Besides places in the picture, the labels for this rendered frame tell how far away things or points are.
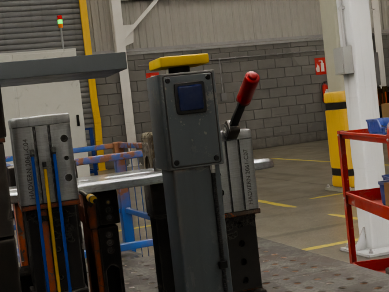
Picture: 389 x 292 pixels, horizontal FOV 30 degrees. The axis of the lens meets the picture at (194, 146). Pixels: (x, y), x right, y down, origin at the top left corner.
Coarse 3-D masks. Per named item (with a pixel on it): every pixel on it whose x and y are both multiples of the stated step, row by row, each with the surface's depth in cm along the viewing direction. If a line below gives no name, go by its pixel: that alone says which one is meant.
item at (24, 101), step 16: (16, 96) 882; (32, 96) 888; (48, 96) 895; (64, 96) 903; (80, 96) 911; (16, 112) 881; (32, 112) 889; (48, 112) 896; (64, 112) 903; (80, 112) 911; (80, 128) 911; (80, 144) 911; (80, 176) 911
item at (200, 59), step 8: (168, 56) 84; (176, 56) 84; (184, 56) 84; (192, 56) 85; (200, 56) 85; (152, 64) 87; (160, 64) 84; (168, 64) 84; (176, 64) 84; (184, 64) 84; (192, 64) 85; (200, 64) 86; (168, 72) 87; (176, 72) 86
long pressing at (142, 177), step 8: (256, 160) 116; (264, 160) 117; (272, 160) 119; (152, 168) 128; (256, 168) 116; (264, 168) 117; (88, 176) 126; (96, 176) 124; (104, 176) 122; (112, 176) 121; (120, 176) 121; (128, 176) 117; (136, 176) 111; (144, 176) 111; (152, 176) 111; (160, 176) 112; (80, 184) 109; (88, 184) 109; (96, 184) 109; (104, 184) 109; (112, 184) 110; (120, 184) 110; (128, 184) 110; (136, 184) 111; (144, 184) 111; (152, 184) 111; (16, 192) 106; (88, 192) 109; (16, 200) 106
